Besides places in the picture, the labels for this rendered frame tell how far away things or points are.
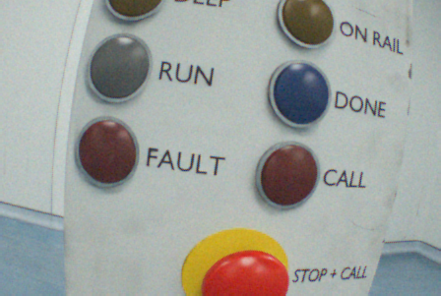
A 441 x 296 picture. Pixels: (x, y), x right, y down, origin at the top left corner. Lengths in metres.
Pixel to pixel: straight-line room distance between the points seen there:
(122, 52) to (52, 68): 3.61
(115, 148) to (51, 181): 3.67
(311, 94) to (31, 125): 3.65
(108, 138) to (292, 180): 0.08
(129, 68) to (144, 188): 0.05
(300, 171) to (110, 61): 0.09
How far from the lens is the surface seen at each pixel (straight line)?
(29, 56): 3.88
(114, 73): 0.25
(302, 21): 0.26
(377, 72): 0.29
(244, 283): 0.25
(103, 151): 0.25
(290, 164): 0.26
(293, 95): 0.26
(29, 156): 3.91
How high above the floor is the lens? 1.05
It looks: 3 degrees down
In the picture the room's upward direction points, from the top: 8 degrees clockwise
